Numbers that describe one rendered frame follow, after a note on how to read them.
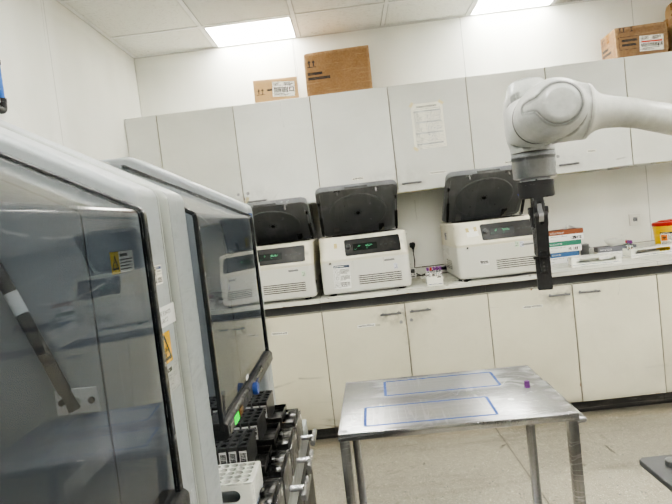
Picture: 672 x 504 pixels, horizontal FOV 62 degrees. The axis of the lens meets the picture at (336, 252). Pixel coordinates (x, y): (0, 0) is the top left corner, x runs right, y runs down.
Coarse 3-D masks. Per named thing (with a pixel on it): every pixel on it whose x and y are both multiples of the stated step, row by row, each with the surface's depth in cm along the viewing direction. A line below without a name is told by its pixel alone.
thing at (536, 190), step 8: (520, 184) 118; (528, 184) 116; (536, 184) 116; (544, 184) 116; (552, 184) 116; (520, 192) 118; (528, 192) 117; (536, 192) 116; (544, 192) 116; (552, 192) 116; (536, 200) 116; (536, 208) 116; (544, 208) 116
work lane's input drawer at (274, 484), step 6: (270, 480) 120; (276, 480) 119; (264, 486) 117; (270, 486) 117; (276, 486) 117; (282, 486) 120; (264, 492) 114; (270, 492) 114; (276, 492) 116; (282, 492) 119; (264, 498) 112; (270, 498) 112; (276, 498) 114; (282, 498) 119
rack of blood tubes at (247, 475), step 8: (224, 464) 119; (232, 464) 119; (240, 464) 118; (248, 464) 118; (256, 464) 117; (224, 472) 115; (232, 472) 115; (240, 472) 115; (248, 472) 115; (256, 472) 113; (224, 480) 111; (232, 480) 111; (240, 480) 110; (248, 480) 110; (256, 480) 112; (224, 488) 109; (232, 488) 109; (240, 488) 109; (248, 488) 109; (256, 488) 111; (224, 496) 117; (232, 496) 116; (240, 496) 109; (248, 496) 109; (256, 496) 111
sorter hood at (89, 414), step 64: (0, 192) 51; (64, 192) 67; (0, 256) 45; (64, 256) 55; (128, 256) 71; (0, 320) 44; (64, 320) 54; (128, 320) 69; (0, 384) 44; (64, 384) 53; (128, 384) 67; (0, 448) 43; (64, 448) 52; (128, 448) 65
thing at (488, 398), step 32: (352, 384) 182; (384, 384) 178; (416, 384) 174; (448, 384) 170; (480, 384) 167; (512, 384) 163; (544, 384) 160; (352, 416) 152; (384, 416) 149; (416, 416) 146; (448, 416) 144; (480, 416) 141; (512, 416) 139; (544, 416) 137; (576, 416) 136; (576, 448) 137; (352, 480) 141; (576, 480) 138
